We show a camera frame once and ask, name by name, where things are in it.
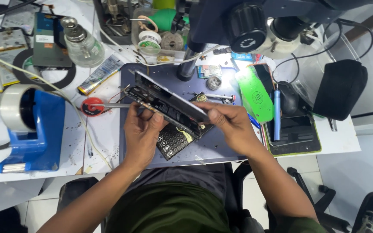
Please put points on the person's right hand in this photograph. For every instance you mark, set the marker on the person's right hand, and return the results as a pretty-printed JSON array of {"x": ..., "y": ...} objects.
[{"x": 230, "y": 127}]

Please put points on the person's left hand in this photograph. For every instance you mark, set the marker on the person's left hand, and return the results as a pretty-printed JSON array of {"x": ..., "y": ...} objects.
[{"x": 141, "y": 136}]

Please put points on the black smartphone body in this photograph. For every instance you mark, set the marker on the black smartphone body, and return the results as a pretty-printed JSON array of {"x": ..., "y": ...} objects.
[{"x": 160, "y": 111}]

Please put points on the grey smartphone screen panel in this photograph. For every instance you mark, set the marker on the grey smartphone screen panel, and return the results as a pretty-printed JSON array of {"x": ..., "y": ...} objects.
[{"x": 170, "y": 95}]

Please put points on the red-tipped screwdriver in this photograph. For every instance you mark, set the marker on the red-tipped screwdriver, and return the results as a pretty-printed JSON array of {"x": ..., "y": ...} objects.
[{"x": 219, "y": 96}]

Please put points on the black perforated battery pack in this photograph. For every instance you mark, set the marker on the black perforated battery pack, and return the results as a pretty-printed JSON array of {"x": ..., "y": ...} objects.
[{"x": 176, "y": 140}]

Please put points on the metal tweezers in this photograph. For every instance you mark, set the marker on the metal tweezers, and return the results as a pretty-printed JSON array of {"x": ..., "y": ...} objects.
[{"x": 118, "y": 105}]

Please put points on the dark blue work mat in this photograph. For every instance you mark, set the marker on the dark blue work mat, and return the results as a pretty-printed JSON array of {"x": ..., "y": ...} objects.
[{"x": 180, "y": 129}]

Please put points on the small round metal tin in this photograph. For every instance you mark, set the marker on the small round metal tin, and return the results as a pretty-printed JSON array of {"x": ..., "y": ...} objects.
[{"x": 214, "y": 82}]

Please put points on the blue pen tool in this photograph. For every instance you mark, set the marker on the blue pen tool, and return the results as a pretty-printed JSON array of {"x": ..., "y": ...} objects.
[{"x": 277, "y": 115}]

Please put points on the red solder wick spool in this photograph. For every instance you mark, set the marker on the red solder wick spool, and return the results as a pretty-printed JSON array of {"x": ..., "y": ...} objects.
[{"x": 92, "y": 106}]

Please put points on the small circuit board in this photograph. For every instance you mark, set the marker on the small circuit board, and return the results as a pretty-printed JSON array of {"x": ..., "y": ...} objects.
[{"x": 209, "y": 71}]

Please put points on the black smartphone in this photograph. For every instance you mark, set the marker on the black smartphone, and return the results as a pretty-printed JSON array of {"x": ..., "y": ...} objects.
[{"x": 291, "y": 129}]

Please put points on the person's grey trousers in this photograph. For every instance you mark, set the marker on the person's grey trousers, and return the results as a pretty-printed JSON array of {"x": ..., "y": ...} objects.
[{"x": 186, "y": 178}]

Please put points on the black computer mouse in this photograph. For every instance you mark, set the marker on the black computer mouse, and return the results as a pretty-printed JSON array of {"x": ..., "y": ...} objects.
[{"x": 288, "y": 97}]

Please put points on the adhesive glue tube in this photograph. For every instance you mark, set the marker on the adhesive glue tube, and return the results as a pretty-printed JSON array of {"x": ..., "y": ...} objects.
[{"x": 99, "y": 75}]

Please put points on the person's green shirt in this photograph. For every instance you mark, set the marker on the person's green shirt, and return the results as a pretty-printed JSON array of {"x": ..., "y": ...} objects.
[{"x": 170, "y": 208}]

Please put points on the black stool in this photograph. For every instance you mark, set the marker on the black stool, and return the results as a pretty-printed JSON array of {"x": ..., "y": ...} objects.
[{"x": 76, "y": 192}]

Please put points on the clear plastic parts tray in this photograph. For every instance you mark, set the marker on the clear plastic parts tray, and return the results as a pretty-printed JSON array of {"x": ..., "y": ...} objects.
[{"x": 160, "y": 38}]

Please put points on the blue tape dispenser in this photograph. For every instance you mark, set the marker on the blue tape dispenser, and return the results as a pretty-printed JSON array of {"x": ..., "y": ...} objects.
[{"x": 34, "y": 134}]

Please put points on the glass alcohol dispenser bottle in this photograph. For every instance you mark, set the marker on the glass alcohol dispenser bottle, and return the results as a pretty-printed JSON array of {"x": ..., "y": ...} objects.
[{"x": 81, "y": 42}]

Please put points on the black stereo microscope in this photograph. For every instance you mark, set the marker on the black stereo microscope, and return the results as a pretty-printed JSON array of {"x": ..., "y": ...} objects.
[{"x": 270, "y": 22}]

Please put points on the black office chair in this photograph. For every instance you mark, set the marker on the black office chair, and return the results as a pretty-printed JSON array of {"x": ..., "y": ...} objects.
[{"x": 319, "y": 200}]

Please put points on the black padded cushion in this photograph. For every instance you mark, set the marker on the black padded cushion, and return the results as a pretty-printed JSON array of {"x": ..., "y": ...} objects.
[{"x": 340, "y": 89}]

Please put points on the green rubber air blower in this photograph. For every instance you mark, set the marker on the green rubber air blower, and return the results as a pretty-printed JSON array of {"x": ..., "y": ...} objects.
[{"x": 165, "y": 19}]

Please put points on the clear tape roll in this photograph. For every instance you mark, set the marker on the clear tape roll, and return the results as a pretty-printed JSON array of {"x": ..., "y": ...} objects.
[{"x": 13, "y": 108}]

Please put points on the dark phone display panel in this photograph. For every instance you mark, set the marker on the dark phone display panel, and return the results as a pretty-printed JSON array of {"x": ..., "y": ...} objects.
[{"x": 49, "y": 40}]

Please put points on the phone back with battery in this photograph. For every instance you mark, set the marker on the phone back with battery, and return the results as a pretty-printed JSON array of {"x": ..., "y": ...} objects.
[{"x": 5, "y": 55}]

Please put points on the grey phone panel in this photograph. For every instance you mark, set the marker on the grey phone panel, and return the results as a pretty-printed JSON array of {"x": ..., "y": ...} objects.
[{"x": 19, "y": 17}]

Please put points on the microscope metal post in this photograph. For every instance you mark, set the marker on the microscope metal post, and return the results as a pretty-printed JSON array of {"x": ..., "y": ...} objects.
[{"x": 188, "y": 64}]

